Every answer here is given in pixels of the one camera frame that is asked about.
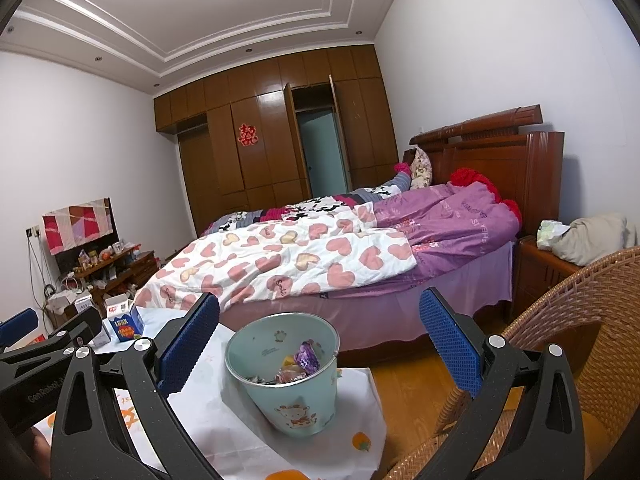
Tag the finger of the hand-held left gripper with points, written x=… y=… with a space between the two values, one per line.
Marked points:
x=20 y=327
x=75 y=327

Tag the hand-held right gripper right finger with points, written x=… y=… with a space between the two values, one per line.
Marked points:
x=450 y=345

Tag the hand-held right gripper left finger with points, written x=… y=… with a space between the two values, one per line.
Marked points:
x=190 y=342

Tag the mint green cartoon bin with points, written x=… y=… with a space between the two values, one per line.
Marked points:
x=295 y=405

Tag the purple foil wrapper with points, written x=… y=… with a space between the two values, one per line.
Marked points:
x=312 y=357

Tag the tall white milk carton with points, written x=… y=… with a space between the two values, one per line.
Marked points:
x=102 y=332

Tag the blue drink carton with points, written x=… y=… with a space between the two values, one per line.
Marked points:
x=122 y=327

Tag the bed with pink skirt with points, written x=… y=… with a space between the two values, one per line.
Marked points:
x=390 y=315

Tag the television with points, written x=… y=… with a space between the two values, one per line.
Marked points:
x=85 y=260

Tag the dark wooden television cabinet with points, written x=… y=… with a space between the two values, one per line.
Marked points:
x=140 y=270

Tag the wooden nightstand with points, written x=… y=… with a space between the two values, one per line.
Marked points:
x=542 y=280

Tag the purple quilt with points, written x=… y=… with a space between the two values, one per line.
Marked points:
x=450 y=225

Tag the white pink heart quilt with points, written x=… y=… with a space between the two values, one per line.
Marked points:
x=300 y=255

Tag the white green tissue pack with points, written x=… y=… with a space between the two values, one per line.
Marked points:
x=550 y=234

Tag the woven wicker chair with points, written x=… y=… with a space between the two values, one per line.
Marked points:
x=600 y=320

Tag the floral pillow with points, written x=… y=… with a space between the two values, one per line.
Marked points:
x=421 y=167

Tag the grey folded cloth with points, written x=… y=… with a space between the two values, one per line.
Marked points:
x=595 y=237

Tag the pink fuzzy cloth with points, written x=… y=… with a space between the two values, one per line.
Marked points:
x=402 y=169

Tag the black white patterned quilt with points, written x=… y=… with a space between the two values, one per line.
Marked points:
x=320 y=205

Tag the wooden bed headboard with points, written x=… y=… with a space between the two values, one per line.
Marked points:
x=500 y=160

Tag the brown wooden wardrobe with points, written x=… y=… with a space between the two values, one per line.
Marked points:
x=225 y=150

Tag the red paper decal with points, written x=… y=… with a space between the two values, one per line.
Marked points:
x=248 y=135

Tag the teal door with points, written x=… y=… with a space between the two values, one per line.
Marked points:
x=325 y=155

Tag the wall socket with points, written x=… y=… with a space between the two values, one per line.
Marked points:
x=34 y=232

